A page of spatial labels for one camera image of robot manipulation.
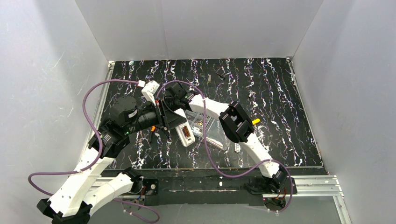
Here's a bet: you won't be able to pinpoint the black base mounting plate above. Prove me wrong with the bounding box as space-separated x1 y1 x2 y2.
136 169 297 206

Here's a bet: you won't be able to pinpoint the yellow handled screwdriver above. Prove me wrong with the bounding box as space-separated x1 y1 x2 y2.
252 119 261 126

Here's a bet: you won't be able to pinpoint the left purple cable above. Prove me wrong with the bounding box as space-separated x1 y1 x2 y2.
28 79 160 224

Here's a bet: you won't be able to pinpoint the orange handled pliers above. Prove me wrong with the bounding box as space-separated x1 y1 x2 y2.
148 126 170 144

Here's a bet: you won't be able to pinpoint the white remote control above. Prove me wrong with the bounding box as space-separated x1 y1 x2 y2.
175 109 195 147

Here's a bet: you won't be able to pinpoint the aluminium frame rail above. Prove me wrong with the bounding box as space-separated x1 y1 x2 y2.
57 61 116 224

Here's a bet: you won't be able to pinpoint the purple cable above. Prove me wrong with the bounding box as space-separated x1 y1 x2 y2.
28 79 160 224
156 80 294 215

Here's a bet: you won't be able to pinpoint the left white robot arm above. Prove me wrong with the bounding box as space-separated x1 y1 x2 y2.
37 96 190 224

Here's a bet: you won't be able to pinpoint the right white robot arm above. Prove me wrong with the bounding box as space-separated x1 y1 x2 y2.
158 80 293 191

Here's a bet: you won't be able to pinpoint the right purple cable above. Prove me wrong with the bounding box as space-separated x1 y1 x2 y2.
156 80 294 215

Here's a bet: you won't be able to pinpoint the clear plastic screw box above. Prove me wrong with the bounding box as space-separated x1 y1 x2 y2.
185 110 231 151

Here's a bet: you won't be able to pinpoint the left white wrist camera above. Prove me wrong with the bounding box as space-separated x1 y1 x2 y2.
138 80 160 105

